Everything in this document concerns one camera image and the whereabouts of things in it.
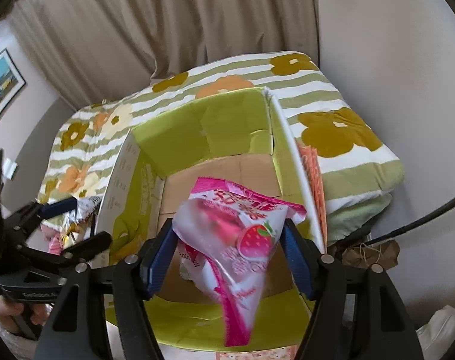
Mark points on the black curved lamp stand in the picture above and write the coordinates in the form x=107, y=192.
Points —
x=416, y=224

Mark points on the pink strawberry snack bag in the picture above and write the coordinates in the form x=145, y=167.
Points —
x=227, y=237

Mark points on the green cardboard box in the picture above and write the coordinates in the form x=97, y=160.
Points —
x=227, y=171

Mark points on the white wall switch box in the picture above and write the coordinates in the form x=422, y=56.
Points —
x=9, y=168

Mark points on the grey padded headboard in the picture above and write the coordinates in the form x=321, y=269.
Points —
x=32, y=161

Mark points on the brown paper bag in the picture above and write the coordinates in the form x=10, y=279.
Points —
x=363, y=256

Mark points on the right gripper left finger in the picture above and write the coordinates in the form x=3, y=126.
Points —
x=157, y=254

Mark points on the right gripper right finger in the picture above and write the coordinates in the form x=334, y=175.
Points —
x=294, y=248

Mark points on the person's left hand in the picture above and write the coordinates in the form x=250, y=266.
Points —
x=10, y=309

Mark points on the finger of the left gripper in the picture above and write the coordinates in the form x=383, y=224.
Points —
x=48, y=211
x=88, y=249

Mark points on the framed houses picture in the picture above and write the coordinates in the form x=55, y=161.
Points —
x=11, y=80

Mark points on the floral striped folded quilt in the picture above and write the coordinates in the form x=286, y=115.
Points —
x=359, y=172

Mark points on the beige window curtain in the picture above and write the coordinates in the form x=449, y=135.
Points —
x=91, y=50

